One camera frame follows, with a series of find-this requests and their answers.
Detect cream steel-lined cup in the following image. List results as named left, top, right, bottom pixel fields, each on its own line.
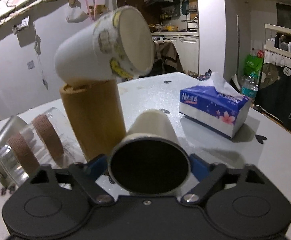
left=108, top=109, right=191, bottom=196

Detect brown cylindrical container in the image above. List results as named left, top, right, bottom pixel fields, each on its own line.
left=60, top=80, right=126, bottom=161

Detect blue tissue box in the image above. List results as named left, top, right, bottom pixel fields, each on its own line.
left=179, top=72, right=251, bottom=139

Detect plastic water bottle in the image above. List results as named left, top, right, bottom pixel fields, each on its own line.
left=241, top=72, right=258, bottom=101

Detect brown draped chair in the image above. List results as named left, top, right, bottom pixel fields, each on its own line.
left=148, top=40, right=184, bottom=76

